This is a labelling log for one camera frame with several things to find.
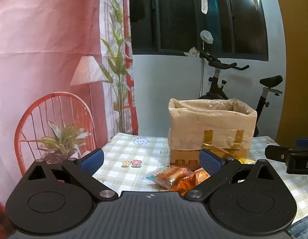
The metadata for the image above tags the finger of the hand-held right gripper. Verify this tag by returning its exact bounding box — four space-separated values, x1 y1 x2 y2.
265 144 294 166
295 138 308 150

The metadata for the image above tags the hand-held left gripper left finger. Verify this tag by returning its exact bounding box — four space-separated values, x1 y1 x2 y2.
26 149 119 202

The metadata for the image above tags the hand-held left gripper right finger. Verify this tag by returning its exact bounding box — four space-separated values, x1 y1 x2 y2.
185 149 281 202

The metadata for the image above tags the orange snack packet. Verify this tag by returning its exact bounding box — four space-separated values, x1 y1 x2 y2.
169 168 210 192

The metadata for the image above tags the large yellow snack packet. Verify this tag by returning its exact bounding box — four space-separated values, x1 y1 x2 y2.
233 156 256 165

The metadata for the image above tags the cardboard box with plastic liner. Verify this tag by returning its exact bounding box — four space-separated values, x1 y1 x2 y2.
167 98 257 171

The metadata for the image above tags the bread slice packet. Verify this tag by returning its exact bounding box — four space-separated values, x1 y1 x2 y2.
146 166 194 190

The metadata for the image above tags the checked tablecloth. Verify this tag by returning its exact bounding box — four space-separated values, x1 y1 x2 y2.
93 132 308 226

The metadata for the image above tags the wooden door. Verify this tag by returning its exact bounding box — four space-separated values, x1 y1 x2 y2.
276 0 308 145

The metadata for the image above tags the black exercise bike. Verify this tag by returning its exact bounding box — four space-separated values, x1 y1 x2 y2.
197 51 284 138

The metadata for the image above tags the metal pole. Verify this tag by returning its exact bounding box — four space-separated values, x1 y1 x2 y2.
200 42 205 97

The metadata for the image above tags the crumpled white tissue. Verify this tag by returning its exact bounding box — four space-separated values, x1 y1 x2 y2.
184 47 200 58

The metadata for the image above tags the printed backdrop cloth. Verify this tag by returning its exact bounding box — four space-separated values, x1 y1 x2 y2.
0 0 139 239

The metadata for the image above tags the white plastic bag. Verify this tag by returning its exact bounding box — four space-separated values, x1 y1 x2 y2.
200 30 214 44

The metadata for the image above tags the dark window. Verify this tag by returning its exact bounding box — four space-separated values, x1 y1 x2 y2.
129 0 269 63

